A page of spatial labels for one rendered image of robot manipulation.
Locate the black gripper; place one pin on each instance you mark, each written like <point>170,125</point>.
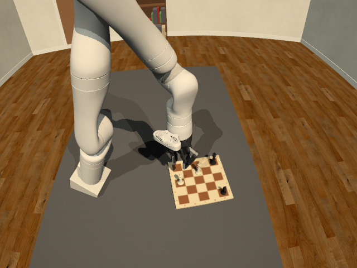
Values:
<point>184,151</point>

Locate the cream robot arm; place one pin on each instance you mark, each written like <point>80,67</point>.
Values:
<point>90,65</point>

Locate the brown and cream chessboard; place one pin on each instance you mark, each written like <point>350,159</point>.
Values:
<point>199,189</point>

